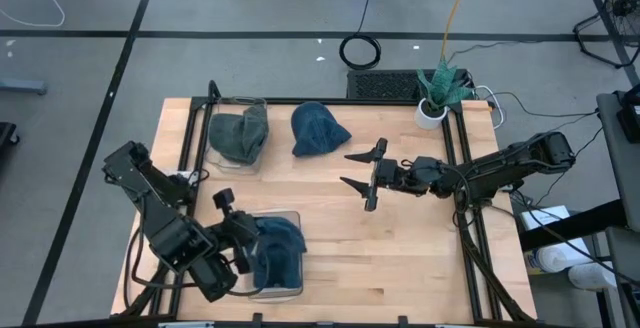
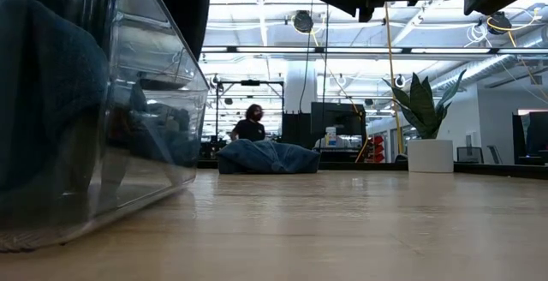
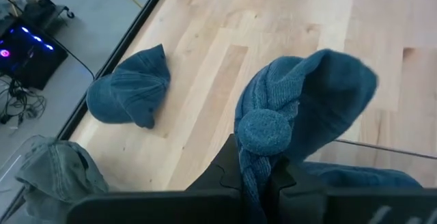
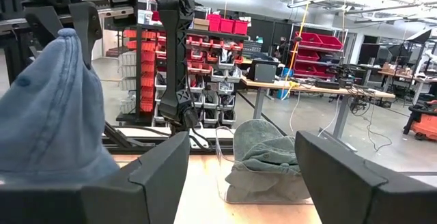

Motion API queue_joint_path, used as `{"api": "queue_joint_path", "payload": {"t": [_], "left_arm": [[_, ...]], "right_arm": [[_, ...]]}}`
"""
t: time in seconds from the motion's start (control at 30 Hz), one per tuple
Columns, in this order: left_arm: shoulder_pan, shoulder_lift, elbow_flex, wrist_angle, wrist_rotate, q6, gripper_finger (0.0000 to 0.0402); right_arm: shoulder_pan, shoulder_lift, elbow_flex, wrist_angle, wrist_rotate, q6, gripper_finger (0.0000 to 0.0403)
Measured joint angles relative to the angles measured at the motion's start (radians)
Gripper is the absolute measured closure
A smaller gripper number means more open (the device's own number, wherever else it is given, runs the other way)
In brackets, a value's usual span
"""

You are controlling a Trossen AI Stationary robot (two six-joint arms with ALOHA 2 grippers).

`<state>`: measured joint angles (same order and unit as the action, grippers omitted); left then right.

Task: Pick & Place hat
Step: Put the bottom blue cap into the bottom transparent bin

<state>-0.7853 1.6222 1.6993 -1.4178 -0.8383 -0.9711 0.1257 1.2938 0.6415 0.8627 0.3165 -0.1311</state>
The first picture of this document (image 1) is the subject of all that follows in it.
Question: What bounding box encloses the black vented box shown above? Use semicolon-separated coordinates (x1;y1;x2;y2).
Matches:
346;68;474;102

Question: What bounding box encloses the black desk beam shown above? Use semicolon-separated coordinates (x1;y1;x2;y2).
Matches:
519;200;629;252

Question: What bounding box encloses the black device on desk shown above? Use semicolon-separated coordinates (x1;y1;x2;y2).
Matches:
615;83;640;144

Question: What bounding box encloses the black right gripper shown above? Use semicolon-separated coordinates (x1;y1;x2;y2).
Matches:
339;137;419;213

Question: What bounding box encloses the grey table foot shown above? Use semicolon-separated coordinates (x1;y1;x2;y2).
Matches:
0;78;48;96

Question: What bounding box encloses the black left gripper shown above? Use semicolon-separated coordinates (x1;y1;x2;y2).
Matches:
213;187;262;275

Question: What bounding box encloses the black aluminium table frame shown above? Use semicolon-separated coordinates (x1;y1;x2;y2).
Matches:
119;80;539;327

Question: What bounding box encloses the yellow cable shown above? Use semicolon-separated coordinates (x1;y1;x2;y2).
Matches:
440;0;474;62

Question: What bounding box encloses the coiled black cable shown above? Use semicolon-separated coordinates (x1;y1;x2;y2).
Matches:
338;0;383;71

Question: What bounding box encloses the white paper box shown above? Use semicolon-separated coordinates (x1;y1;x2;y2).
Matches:
519;204;572;230

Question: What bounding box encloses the grey side desk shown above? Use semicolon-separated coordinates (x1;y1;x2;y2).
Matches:
595;91;640;234

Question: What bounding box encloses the snake plant in white pot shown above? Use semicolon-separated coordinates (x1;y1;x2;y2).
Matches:
413;57;476;131

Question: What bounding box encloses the white cable loop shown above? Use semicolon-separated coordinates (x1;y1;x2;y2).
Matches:
472;84;507;131

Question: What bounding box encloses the clear plastic container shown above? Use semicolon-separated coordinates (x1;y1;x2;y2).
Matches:
205;96;269;176
247;211;305;302

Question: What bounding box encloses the green terry hat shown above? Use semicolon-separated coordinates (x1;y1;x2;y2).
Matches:
208;111;254;165
239;104;270;165

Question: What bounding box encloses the white paper towel roll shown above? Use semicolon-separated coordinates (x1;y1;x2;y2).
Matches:
567;262;618;291
535;241;594;275

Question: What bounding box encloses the blue denim hat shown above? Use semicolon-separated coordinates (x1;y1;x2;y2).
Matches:
290;100;353;158
252;216;308;290

